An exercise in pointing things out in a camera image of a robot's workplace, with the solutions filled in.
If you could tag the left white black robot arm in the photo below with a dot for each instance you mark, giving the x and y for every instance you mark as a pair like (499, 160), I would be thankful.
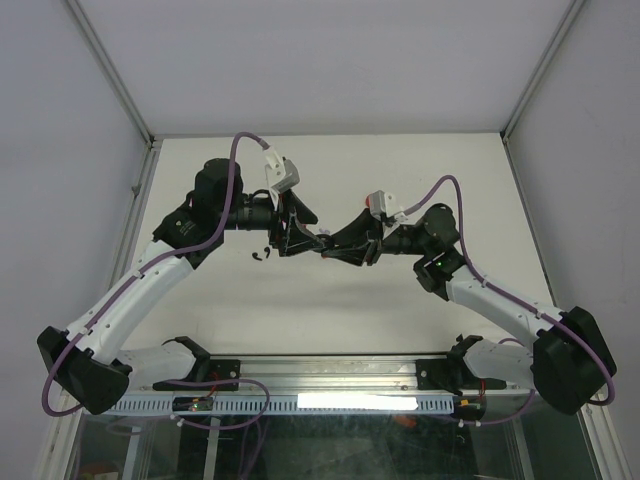
(88, 360)

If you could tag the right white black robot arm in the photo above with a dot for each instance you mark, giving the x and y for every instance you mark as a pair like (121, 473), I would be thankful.
(560, 354)

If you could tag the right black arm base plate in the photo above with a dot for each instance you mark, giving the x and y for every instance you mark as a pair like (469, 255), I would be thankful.
(440, 375)

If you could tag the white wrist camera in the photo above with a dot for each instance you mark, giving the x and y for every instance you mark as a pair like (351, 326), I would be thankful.
(281, 173)
(386, 208)

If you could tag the aluminium mounting rail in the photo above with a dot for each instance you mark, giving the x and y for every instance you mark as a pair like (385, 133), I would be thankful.
(294, 374)

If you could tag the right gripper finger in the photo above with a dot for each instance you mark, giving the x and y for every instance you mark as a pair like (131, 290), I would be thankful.
(351, 256)
(356, 231)

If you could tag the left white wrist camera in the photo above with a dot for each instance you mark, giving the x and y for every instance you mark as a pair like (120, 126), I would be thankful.
(281, 173)

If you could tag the aluminium frame post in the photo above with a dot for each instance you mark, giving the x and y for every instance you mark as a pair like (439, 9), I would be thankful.
(545, 61)
(95, 45)

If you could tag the left aluminium frame post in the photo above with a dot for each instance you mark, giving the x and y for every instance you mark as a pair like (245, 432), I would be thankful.
(95, 45)

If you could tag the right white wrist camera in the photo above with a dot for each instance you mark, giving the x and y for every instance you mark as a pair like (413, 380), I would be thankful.
(386, 208)

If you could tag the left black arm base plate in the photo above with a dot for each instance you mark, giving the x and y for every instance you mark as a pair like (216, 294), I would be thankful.
(200, 378)

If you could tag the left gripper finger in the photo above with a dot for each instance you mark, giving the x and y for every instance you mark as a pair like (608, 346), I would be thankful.
(302, 212)
(305, 245)

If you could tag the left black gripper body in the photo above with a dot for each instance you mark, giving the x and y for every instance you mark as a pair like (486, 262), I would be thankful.
(277, 227)

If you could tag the white slotted cable duct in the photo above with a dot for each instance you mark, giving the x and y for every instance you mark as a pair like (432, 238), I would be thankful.
(155, 405)

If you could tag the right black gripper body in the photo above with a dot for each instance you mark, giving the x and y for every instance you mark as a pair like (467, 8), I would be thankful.
(386, 245)

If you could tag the right aluminium frame post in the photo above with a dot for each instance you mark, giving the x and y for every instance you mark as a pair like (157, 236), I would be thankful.
(545, 61)

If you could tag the small electronics board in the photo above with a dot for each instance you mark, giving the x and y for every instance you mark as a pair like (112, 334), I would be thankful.
(193, 404)

